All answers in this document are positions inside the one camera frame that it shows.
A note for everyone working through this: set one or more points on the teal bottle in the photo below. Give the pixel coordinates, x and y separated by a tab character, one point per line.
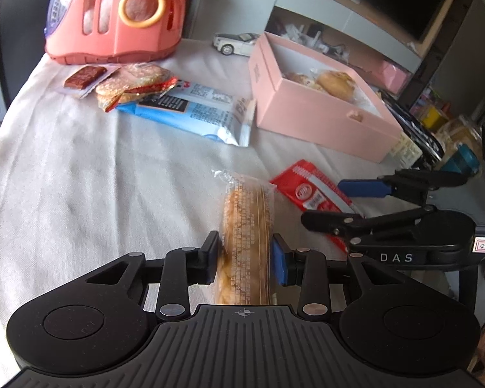
462	161

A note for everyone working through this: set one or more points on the blue and white snack packet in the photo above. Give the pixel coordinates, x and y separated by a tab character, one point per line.
194	115

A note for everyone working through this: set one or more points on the pink cardboard box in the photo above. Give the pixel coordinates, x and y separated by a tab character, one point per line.
307	117

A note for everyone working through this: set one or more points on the red snack packet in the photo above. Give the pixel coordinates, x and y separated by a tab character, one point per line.
311	196

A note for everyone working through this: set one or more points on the round biscuit packet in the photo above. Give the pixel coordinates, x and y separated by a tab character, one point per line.
133	83

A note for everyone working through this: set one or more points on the yellow box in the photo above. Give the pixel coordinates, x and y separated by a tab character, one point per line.
434	117

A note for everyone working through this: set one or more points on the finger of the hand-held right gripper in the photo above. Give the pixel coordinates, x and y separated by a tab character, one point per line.
363	188
327	220

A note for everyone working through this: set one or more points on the clear packet of orange crackers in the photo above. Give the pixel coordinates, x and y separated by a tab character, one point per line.
246	242

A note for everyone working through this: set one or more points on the white toy car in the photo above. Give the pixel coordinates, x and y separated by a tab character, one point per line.
236	44

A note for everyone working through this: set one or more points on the dark red jerky packet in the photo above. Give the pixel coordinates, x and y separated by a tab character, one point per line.
85	77

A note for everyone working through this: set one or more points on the pink storage bin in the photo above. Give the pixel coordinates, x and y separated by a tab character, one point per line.
394	74

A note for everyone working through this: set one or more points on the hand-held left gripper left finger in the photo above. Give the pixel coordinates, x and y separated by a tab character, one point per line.
208	260

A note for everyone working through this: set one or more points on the pink plastic toy carrier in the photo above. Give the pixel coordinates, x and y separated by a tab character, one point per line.
117	36

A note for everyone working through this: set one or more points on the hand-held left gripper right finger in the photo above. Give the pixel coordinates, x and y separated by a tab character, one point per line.
281	260

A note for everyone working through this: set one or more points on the golden bun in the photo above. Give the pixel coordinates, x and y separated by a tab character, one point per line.
339	85
303	83

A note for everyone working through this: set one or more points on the black printed bag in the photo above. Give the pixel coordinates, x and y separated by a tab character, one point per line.
416	133

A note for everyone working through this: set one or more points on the white tablecloth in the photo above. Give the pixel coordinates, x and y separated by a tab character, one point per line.
85	178

